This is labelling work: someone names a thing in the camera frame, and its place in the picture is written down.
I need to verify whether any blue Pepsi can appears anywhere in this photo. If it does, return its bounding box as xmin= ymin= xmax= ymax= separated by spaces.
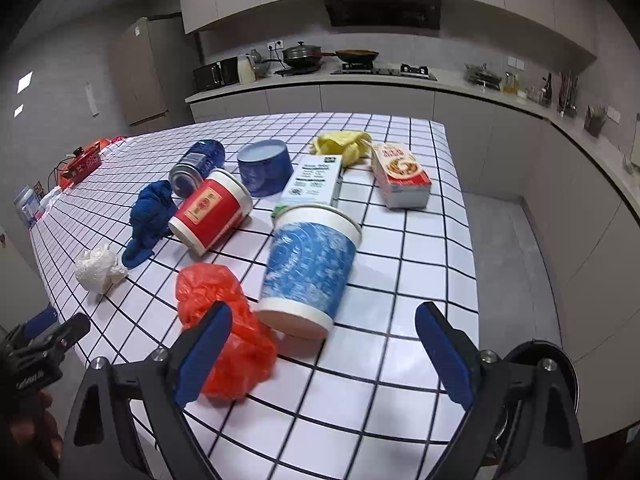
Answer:
xmin=168 ymin=140 xmax=226 ymax=198

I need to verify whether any utensil holder with tools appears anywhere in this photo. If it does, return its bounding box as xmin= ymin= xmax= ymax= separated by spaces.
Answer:
xmin=558 ymin=72 xmax=579 ymax=118

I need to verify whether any red nut milk carton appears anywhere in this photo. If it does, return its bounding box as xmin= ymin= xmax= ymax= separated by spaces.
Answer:
xmin=371 ymin=143 xmax=432 ymax=209

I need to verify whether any red paper cup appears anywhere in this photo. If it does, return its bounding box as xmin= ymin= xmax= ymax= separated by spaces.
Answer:
xmin=168 ymin=169 xmax=253 ymax=257

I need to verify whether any black round trash bin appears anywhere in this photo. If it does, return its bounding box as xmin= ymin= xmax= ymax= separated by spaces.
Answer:
xmin=487 ymin=339 xmax=582 ymax=466

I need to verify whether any yellow cloth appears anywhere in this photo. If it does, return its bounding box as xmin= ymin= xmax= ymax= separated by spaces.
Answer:
xmin=310 ymin=130 xmax=372 ymax=168

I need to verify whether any yellow oil bottle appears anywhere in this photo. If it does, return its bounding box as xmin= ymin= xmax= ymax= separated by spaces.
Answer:
xmin=502 ymin=72 xmax=518 ymax=94

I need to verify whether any clear plastic container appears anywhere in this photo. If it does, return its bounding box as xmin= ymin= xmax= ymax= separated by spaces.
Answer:
xmin=13 ymin=186 xmax=43 ymax=229

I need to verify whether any beige refrigerator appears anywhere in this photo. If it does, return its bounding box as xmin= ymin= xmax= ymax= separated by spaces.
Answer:
xmin=110 ymin=13 xmax=200 ymax=136

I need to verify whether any blue paper cup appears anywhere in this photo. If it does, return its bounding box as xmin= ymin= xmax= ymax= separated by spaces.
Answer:
xmin=254 ymin=204 xmax=362 ymax=339

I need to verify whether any green teapot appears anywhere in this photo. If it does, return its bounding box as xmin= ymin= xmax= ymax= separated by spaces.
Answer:
xmin=247 ymin=49 xmax=271 ymax=79

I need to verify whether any blue round tin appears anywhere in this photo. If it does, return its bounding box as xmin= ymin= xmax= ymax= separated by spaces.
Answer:
xmin=236 ymin=140 xmax=293 ymax=197

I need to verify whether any white tissue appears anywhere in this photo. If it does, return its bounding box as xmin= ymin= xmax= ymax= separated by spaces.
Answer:
xmin=75 ymin=244 xmax=128 ymax=295

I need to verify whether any black gas stove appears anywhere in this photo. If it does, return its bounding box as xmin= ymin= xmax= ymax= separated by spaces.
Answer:
xmin=332 ymin=64 xmax=437 ymax=81

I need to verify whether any black microwave oven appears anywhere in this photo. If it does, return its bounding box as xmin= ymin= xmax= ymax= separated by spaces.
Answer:
xmin=193 ymin=56 xmax=240 ymax=92

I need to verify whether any white kettle jug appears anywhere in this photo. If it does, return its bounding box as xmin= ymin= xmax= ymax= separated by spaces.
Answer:
xmin=236 ymin=55 xmax=256 ymax=84

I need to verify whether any black lidded pot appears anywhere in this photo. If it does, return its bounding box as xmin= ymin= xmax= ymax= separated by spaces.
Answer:
xmin=282 ymin=41 xmax=322 ymax=70

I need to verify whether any metal dish rack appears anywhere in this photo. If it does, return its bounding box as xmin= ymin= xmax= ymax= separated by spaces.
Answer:
xmin=464 ymin=64 xmax=502 ymax=91

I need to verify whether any red tool box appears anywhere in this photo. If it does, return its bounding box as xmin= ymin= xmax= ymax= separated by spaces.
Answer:
xmin=58 ymin=136 xmax=124 ymax=190

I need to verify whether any red plastic bag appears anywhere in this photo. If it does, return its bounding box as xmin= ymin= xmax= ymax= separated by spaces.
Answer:
xmin=175 ymin=263 xmax=278 ymax=406

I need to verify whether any black frying pan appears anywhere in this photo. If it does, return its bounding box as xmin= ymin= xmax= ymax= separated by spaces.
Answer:
xmin=322 ymin=49 xmax=380 ymax=66

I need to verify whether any dark sauce bottle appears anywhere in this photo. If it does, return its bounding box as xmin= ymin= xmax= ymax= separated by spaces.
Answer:
xmin=540 ymin=74 xmax=553 ymax=107

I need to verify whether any blue cloth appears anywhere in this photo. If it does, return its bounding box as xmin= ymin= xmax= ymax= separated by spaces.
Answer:
xmin=122 ymin=180 xmax=178 ymax=269

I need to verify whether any dark chopstick holder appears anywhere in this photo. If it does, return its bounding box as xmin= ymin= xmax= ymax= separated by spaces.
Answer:
xmin=584 ymin=105 xmax=608 ymax=138

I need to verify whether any white green milk carton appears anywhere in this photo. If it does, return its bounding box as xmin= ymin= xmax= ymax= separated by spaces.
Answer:
xmin=271 ymin=155 xmax=342 ymax=229

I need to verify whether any person's left hand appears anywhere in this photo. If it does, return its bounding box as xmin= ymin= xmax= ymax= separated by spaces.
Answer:
xmin=6 ymin=390 xmax=64 ymax=479

